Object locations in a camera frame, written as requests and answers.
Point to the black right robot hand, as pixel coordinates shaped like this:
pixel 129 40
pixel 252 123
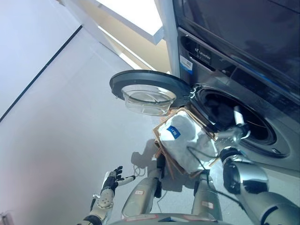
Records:
pixel 234 136

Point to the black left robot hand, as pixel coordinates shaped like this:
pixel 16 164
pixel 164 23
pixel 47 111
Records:
pixel 111 181

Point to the black garment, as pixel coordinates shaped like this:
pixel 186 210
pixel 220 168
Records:
pixel 218 112

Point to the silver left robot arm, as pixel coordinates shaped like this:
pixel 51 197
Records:
pixel 104 201

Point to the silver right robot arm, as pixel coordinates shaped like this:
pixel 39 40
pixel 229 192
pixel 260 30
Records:
pixel 253 178

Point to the dark grey washing machine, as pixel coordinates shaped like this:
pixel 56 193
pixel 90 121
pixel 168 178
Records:
pixel 281 122

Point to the woven wicker laundry basket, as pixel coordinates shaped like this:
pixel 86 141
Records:
pixel 173 167

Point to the round washing machine door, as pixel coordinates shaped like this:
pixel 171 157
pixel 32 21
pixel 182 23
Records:
pixel 150 77

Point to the white garment with blue patch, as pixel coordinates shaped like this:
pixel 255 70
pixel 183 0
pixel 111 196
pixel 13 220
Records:
pixel 185 140

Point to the silver right robot leg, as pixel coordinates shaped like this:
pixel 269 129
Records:
pixel 206 197

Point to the blue barcode sticker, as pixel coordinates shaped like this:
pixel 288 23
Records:
pixel 187 64

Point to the white vertical side panel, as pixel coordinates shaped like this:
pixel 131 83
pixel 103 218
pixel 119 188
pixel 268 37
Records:
pixel 171 47

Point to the dark grey dryer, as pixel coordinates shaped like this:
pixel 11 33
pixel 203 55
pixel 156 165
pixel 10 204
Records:
pixel 234 23

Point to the white counter cabinet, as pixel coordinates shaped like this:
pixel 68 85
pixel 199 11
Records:
pixel 131 18

